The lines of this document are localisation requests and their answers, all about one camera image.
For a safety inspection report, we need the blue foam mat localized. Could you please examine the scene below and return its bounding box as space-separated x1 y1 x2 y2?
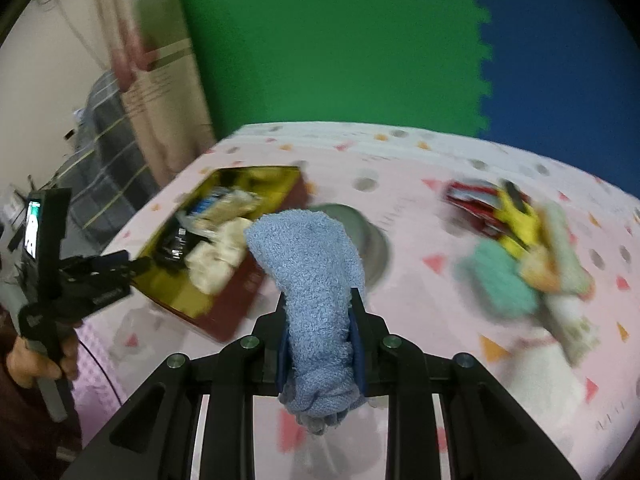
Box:
467 0 640 197

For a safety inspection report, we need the person's left hand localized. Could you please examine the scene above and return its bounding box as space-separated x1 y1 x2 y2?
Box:
7 332 81 390

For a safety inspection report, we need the pink patterned tablecloth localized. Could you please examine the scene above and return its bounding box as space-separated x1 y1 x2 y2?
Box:
70 120 640 480

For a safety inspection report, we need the green foam mat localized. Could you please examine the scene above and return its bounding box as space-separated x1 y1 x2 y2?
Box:
172 0 493 142

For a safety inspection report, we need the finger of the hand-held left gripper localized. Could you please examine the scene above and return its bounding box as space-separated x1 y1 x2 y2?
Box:
95 251 130 270
122 256 152 278

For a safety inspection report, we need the red tin box gold inside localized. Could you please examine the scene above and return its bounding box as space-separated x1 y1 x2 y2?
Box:
131 164 312 343

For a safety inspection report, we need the grey plaid cloth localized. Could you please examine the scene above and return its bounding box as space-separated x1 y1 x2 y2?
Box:
50 70 162 256

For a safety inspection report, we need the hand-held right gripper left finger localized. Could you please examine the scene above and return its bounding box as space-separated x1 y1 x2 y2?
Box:
60 287 292 480

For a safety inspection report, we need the cream scrunchie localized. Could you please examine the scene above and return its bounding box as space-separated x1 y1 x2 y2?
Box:
187 217 253 294

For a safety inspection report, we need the black blue snack packet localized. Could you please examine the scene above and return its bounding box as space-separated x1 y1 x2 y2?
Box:
150 187 236 271

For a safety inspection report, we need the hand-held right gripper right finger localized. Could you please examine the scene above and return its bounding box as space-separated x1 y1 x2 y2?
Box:
349 287 583 480

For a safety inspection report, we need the steel bowl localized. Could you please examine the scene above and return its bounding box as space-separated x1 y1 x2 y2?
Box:
305 202 393 291

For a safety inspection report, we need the yellow black fabric item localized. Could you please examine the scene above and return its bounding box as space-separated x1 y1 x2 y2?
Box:
492 180 544 261

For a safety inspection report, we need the beige floral curtain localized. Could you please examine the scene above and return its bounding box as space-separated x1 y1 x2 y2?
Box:
95 0 218 192

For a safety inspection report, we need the teal fuzzy sock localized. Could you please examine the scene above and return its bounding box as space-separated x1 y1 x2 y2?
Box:
457 240 539 322

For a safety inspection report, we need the lilac checkered cloth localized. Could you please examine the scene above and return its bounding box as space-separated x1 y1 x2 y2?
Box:
70 317 126 412

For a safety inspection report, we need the black cable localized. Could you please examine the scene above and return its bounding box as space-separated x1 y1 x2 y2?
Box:
75 327 123 411

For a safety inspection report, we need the white ribbed sock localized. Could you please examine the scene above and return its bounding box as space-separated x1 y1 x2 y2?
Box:
542 292 602 367

